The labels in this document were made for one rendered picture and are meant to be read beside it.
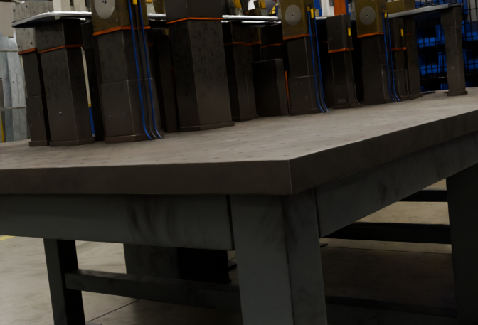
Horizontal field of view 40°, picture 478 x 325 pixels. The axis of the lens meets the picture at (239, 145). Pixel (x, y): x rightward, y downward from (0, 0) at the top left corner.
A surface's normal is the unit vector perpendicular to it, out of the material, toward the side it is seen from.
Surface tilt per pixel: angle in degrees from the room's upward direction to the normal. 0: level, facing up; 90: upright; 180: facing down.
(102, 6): 90
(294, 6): 90
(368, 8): 90
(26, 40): 90
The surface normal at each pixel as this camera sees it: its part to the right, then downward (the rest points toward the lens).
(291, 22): -0.68, 0.13
